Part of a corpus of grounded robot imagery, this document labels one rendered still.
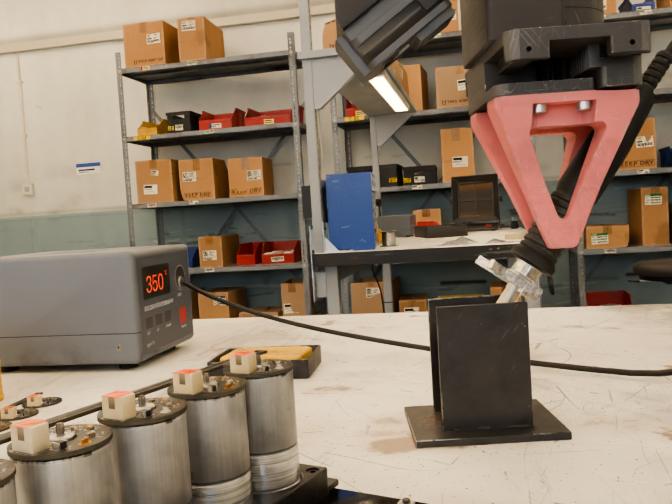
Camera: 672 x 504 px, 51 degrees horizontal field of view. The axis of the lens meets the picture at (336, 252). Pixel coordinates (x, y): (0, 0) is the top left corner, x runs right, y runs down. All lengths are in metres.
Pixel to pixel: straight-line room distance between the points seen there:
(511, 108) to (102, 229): 5.17
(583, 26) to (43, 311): 0.46
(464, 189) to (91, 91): 3.18
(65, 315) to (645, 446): 0.43
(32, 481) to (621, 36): 0.28
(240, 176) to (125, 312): 4.00
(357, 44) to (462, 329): 0.15
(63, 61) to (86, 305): 5.14
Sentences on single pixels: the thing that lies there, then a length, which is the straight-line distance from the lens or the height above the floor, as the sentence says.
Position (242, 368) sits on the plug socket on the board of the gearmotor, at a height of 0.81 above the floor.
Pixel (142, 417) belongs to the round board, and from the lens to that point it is 0.20.
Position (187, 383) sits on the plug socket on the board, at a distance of 0.22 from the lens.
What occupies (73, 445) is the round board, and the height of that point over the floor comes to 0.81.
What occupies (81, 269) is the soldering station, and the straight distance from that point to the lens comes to 0.59.
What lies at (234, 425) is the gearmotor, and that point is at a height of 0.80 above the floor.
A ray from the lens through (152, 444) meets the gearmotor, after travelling 0.20.
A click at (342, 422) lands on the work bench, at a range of 0.40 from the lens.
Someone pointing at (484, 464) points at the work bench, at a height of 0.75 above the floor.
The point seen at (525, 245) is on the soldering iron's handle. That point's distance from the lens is 0.37.
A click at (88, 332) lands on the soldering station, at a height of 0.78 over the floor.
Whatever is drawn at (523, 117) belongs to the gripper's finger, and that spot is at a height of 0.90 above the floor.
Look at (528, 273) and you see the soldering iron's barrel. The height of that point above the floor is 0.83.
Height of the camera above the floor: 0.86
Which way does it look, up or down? 3 degrees down
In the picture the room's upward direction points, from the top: 4 degrees counter-clockwise
